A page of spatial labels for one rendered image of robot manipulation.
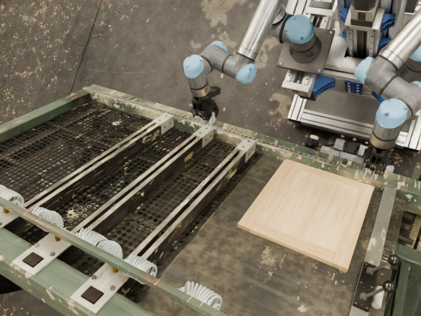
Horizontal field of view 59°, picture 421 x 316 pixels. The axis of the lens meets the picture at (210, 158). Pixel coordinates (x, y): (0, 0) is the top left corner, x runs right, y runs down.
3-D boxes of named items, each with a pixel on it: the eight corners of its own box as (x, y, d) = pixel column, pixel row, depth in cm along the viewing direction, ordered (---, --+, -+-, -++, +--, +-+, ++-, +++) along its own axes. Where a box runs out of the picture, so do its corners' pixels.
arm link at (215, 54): (237, 62, 144) (219, 80, 140) (213, 51, 149) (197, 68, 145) (236, 46, 138) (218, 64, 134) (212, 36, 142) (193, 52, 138)
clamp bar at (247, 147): (258, 153, 198) (264, 112, 185) (99, 334, 110) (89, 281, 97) (241, 147, 202) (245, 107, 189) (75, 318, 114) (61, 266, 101)
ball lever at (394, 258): (372, 273, 130) (403, 258, 121) (370, 280, 127) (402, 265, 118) (364, 265, 130) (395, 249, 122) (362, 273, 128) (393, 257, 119)
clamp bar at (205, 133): (216, 139, 208) (218, 100, 195) (40, 296, 120) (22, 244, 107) (200, 134, 212) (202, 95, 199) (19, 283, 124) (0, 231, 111)
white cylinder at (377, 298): (379, 311, 121) (383, 293, 127) (381, 305, 120) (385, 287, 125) (369, 306, 122) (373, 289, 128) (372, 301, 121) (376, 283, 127)
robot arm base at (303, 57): (294, 31, 184) (291, 21, 175) (325, 36, 178) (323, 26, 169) (285, 60, 184) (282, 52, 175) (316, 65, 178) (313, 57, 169)
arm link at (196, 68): (208, 56, 133) (193, 71, 130) (213, 79, 142) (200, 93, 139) (192, 49, 137) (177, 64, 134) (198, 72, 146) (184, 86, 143)
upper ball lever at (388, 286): (366, 298, 121) (400, 284, 112) (364, 307, 119) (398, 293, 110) (357, 290, 122) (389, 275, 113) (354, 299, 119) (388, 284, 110)
